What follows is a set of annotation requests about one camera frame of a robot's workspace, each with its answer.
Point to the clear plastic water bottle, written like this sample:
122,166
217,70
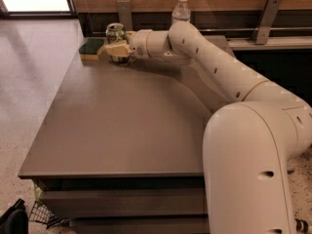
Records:
181,11

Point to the black wire basket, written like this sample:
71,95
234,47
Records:
41,214

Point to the green soda can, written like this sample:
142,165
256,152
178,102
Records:
116,32

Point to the green and yellow sponge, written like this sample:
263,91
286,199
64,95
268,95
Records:
91,49

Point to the metal wall bracket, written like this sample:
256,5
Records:
125,13
261,33

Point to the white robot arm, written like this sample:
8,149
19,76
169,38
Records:
247,143

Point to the left metal wall bracket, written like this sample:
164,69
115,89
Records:
125,13

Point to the right metal wall bracket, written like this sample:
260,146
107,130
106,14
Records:
261,33

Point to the striped power strip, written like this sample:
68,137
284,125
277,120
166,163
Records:
302,226

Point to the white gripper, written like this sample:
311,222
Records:
138,44

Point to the grey drawer cabinet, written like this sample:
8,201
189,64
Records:
120,149

